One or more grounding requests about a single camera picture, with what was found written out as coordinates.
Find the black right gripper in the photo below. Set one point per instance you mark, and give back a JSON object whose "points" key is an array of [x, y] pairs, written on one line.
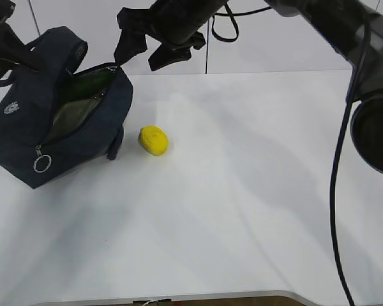
{"points": [[175, 24]]}

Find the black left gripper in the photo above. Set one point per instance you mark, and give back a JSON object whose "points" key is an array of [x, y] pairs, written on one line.
{"points": [[12, 50]]}

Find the dark navy fabric lunch bag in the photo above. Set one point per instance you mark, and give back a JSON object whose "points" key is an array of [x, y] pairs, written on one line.
{"points": [[42, 133]]}

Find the yellow lemon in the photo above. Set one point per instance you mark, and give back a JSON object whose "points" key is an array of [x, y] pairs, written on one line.
{"points": [[153, 140]]}

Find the green cucumber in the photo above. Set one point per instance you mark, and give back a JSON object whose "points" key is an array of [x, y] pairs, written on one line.
{"points": [[90, 85]]}

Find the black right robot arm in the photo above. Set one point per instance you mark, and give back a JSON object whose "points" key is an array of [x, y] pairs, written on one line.
{"points": [[288, 36]]}

